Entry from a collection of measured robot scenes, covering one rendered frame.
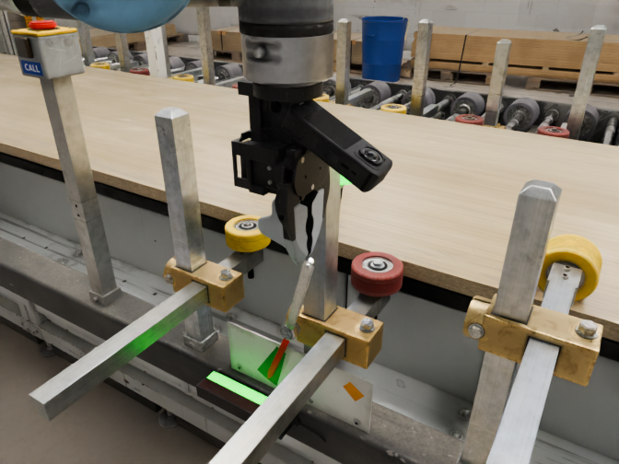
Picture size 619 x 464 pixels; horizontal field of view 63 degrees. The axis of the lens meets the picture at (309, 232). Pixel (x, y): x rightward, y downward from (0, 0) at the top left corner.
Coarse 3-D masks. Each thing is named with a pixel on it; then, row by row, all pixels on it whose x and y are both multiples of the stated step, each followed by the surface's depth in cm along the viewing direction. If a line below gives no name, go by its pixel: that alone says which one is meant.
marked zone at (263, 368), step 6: (276, 348) 78; (270, 354) 79; (270, 360) 80; (282, 360) 78; (264, 366) 81; (264, 372) 82; (276, 372) 80; (270, 378) 82; (276, 378) 81; (276, 384) 82
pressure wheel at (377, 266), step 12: (372, 252) 80; (384, 252) 80; (360, 264) 77; (372, 264) 77; (384, 264) 78; (396, 264) 77; (360, 276) 75; (372, 276) 74; (384, 276) 74; (396, 276) 75; (360, 288) 76; (372, 288) 75; (384, 288) 75; (396, 288) 76
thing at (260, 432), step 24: (360, 312) 74; (336, 336) 70; (312, 360) 66; (336, 360) 68; (288, 384) 62; (312, 384) 63; (264, 408) 59; (288, 408) 59; (240, 432) 56; (264, 432) 56; (216, 456) 53; (240, 456) 53
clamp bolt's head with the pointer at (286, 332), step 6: (282, 330) 72; (288, 330) 72; (288, 336) 72; (282, 342) 76; (288, 342) 75; (282, 348) 77; (276, 354) 78; (282, 354) 77; (276, 360) 78; (270, 366) 80; (276, 366) 79; (270, 372) 81
